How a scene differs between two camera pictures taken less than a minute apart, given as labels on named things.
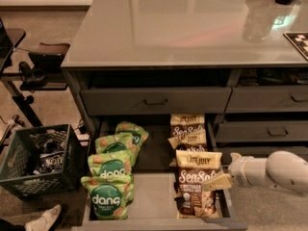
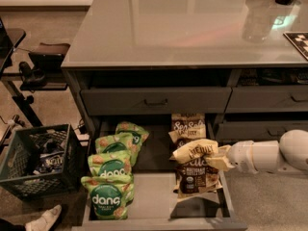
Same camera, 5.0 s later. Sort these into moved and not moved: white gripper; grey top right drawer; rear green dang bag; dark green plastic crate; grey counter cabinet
Moved: white gripper
Not moved: rear green dang bag; dark green plastic crate; grey top right drawer; grey counter cabinet
